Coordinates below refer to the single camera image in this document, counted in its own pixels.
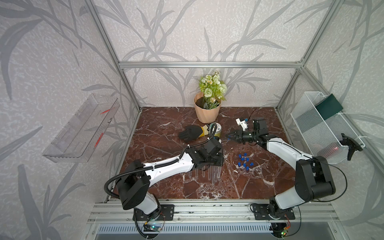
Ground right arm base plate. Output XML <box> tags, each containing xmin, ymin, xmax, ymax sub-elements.
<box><xmin>250</xmin><ymin>203</ymin><xmax>296</xmax><ymax>221</ymax></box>

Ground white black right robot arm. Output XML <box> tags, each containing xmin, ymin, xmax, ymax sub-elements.
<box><xmin>226</xmin><ymin>118</ymin><xmax>336</xmax><ymax>212</ymax></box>

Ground beige ribbed flower pot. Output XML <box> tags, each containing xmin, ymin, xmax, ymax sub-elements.
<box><xmin>194</xmin><ymin>93</ymin><xmax>221</xmax><ymax>124</ymax></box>

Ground white wire mesh basket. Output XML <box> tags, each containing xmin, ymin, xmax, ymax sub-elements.
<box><xmin>291</xmin><ymin>92</ymin><xmax>366</xmax><ymax>165</ymax></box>

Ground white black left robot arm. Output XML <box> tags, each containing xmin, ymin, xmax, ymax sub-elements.
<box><xmin>114</xmin><ymin>137</ymin><xmax>224</xmax><ymax>217</ymax></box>

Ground green white artificial flowers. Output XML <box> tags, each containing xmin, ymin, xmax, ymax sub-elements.
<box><xmin>198</xmin><ymin>71</ymin><xmax>228</xmax><ymax>110</ymax></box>

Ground aluminium frame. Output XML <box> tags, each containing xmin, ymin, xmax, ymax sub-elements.
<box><xmin>92</xmin><ymin>1</ymin><xmax>384</xmax><ymax>229</ymax></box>

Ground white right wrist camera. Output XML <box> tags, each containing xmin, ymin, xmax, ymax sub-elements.
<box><xmin>236</xmin><ymin>118</ymin><xmax>249</xmax><ymax>131</ymax></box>

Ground clear plastic wall shelf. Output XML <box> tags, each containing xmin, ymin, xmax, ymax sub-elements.
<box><xmin>43</xmin><ymin>94</ymin><xmax>120</xmax><ymax>163</ymax></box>

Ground black corrugated cable conduit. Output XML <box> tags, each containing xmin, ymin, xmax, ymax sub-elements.
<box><xmin>104</xmin><ymin>157</ymin><xmax>181</xmax><ymax>199</ymax></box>

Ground green yellow labelled round tin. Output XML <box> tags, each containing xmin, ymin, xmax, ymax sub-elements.
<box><xmin>214</xmin><ymin>123</ymin><xmax>222</xmax><ymax>137</ymax></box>

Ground black work glove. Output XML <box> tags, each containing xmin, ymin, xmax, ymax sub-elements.
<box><xmin>178</xmin><ymin>125</ymin><xmax>209</xmax><ymax>142</ymax></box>

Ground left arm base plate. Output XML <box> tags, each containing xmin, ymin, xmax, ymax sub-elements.
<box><xmin>133</xmin><ymin>204</ymin><xmax>175</xmax><ymax>221</ymax></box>

